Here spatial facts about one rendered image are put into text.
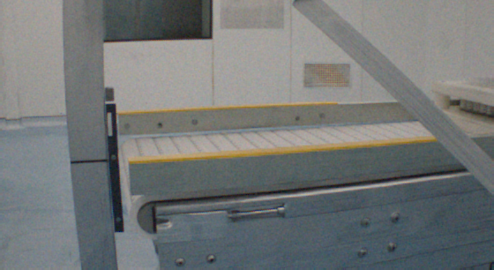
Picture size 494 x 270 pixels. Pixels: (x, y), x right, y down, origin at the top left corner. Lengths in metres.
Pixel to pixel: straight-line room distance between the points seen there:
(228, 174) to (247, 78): 5.11
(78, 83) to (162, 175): 0.31
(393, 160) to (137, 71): 5.00
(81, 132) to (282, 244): 0.36
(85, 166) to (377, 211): 0.43
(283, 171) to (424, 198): 0.19
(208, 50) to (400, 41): 2.25
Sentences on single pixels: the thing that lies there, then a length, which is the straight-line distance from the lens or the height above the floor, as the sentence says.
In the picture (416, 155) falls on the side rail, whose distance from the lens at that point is 0.59.
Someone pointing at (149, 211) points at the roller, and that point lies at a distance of 0.51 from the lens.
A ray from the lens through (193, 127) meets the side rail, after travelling 0.76.
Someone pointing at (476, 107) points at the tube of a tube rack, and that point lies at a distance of 0.88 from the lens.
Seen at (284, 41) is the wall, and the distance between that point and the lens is 5.66.
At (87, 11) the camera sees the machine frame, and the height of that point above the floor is 1.04.
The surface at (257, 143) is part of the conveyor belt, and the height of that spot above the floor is 0.86.
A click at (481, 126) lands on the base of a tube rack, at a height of 0.88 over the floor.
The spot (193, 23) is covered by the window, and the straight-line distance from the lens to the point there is 5.49.
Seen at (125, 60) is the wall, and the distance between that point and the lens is 5.48.
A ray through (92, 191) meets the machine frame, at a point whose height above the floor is 0.78.
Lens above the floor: 1.02
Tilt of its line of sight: 12 degrees down
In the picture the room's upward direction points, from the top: straight up
